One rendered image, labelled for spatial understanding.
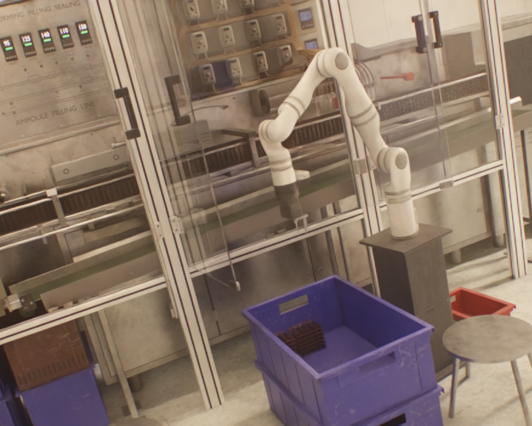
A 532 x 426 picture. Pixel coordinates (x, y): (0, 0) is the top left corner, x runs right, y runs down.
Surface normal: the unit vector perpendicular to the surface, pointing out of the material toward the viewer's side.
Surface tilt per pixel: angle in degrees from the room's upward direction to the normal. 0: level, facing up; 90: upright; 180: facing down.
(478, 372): 0
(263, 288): 90
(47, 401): 90
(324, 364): 0
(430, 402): 90
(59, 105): 90
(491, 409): 0
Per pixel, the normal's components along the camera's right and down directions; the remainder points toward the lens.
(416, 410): 0.37, 0.18
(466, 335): -0.22, -0.94
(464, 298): -0.87, 0.32
